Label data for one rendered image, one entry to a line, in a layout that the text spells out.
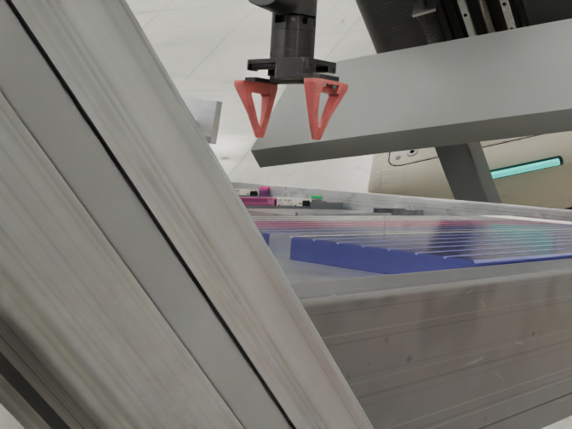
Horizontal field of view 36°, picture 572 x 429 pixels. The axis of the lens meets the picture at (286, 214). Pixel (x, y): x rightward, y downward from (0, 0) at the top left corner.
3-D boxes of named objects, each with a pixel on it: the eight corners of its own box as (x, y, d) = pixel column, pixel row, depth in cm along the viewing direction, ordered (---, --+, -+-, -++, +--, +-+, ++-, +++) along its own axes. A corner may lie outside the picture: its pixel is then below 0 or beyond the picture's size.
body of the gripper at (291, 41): (305, 71, 106) (308, 10, 106) (244, 73, 113) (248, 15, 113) (337, 77, 111) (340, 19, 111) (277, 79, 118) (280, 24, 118)
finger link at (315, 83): (312, 138, 106) (317, 60, 105) (269, 137, 110) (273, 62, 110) (346, 141, 111) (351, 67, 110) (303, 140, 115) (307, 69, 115)
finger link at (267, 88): (270, 137, 110) (274, 62, 110) (229, 135, 115) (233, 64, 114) (304, 140, 115) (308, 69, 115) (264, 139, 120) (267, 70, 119)
